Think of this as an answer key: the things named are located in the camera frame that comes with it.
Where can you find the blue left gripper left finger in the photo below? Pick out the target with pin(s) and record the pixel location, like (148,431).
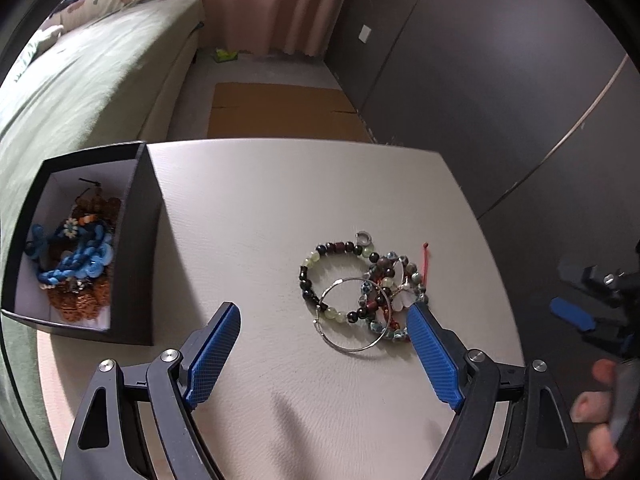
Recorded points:
(107,439)

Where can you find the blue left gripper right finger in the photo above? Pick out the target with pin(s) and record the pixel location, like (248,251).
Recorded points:
(538,440)

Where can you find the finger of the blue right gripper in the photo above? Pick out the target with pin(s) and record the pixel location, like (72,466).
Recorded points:
(572,314)

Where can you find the black jewelry box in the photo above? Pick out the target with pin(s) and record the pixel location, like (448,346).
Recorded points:
(81,258)

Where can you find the right hand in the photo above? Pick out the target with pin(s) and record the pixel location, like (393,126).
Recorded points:
(601,454)

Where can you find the dark grey wardrobe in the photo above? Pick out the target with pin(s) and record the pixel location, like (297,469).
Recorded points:
(534,106)

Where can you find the brown cardboard sheet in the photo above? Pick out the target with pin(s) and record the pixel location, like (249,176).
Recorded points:
(283,111)

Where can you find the green bed cover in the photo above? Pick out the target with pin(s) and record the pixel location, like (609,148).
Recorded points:
(95,86)

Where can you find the green floor scrap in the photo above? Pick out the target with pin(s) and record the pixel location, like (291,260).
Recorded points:
(224,56)

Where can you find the white bed base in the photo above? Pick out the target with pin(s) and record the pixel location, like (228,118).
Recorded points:
(156,125)

